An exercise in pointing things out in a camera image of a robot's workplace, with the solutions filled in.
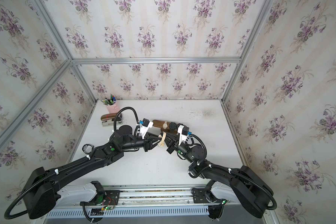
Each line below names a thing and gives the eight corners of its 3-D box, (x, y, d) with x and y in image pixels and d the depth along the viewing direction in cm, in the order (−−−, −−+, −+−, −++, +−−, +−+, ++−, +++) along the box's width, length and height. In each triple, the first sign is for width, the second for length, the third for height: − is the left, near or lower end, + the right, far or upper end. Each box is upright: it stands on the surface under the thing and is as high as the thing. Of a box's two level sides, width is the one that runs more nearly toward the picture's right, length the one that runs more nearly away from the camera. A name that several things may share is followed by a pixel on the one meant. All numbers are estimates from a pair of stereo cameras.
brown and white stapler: (99, 126, 105) (97, 123, 101) (103, 115, 111) (102, 112, 108) (121, 126, 105) (119, 123, 102) (124, 116, 112) (123, 112, 108)
